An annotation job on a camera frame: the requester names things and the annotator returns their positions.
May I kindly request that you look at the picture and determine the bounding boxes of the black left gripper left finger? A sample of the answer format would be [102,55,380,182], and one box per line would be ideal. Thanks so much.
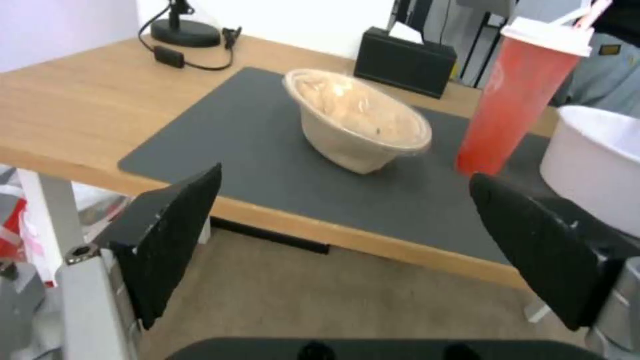
[55,162,224,360]

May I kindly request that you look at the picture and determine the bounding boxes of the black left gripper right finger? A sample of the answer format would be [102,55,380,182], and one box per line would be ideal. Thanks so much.
[468,172,640,360]

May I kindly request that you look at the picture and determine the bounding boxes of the red white plastic takeout bag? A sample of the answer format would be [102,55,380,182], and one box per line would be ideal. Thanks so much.
[0,164,132,289]

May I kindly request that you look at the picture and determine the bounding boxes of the beige lidded takeout bowl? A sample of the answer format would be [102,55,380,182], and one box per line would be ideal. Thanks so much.
[283,68,433,175]

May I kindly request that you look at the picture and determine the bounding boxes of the white paper bowl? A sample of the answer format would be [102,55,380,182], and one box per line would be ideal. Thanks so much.
[540,105,640,238]

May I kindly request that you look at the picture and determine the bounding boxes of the white table leg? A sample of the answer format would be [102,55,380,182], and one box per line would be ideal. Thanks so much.
[16,168,83,267]

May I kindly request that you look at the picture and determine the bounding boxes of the dark grey desk mat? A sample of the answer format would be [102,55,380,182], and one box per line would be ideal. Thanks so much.
[117,67,568,272]

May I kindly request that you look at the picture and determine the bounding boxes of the red drink cup white lid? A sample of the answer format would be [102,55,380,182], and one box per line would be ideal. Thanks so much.
[455,17,597,178]

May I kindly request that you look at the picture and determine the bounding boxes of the person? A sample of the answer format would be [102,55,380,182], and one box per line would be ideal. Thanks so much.
[553,0,640,118]

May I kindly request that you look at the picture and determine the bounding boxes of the black desk lamp base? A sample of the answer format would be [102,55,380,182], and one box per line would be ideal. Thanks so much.
[150,0,222,48]

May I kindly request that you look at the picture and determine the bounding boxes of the black tissue box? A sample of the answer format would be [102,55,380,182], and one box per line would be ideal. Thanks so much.
[354,26,459,100]

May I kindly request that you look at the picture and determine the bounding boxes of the red white striped straw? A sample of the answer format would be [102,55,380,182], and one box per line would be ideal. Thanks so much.
[573,0,606,30]

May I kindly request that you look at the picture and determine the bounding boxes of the white tissue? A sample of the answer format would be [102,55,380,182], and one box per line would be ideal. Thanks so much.
[388,21,425,46]

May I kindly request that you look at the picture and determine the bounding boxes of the black lamp cable with switch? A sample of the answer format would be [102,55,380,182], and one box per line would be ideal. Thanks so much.
[137,11,243,71]

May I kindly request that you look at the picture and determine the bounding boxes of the black chair frame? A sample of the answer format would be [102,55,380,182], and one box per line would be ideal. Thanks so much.
[391,0,513,89]

